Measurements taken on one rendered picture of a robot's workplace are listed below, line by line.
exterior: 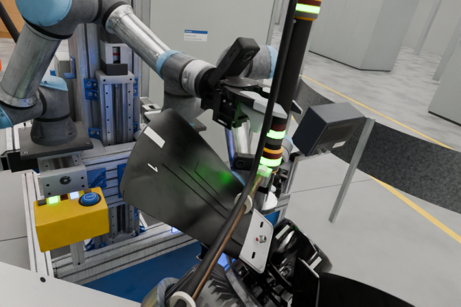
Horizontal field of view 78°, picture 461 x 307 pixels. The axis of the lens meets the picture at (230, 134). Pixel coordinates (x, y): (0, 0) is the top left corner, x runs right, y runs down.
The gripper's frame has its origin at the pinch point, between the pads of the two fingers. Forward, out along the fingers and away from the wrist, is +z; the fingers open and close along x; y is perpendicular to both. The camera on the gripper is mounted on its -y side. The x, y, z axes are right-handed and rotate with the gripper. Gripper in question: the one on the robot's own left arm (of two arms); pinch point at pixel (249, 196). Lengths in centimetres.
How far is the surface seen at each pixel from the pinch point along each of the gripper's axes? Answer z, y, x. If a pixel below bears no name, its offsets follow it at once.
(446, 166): -138, 101, 24
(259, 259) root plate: 22.2, 6.6, -6.5
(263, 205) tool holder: 13.9, 4.0, -10.2
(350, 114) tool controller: -67, 24, -8
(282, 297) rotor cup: 22.5, 12.5, -1.1
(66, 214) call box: 16.4, -39.4, 14.9
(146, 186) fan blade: 32.5, -9.7, -20.7
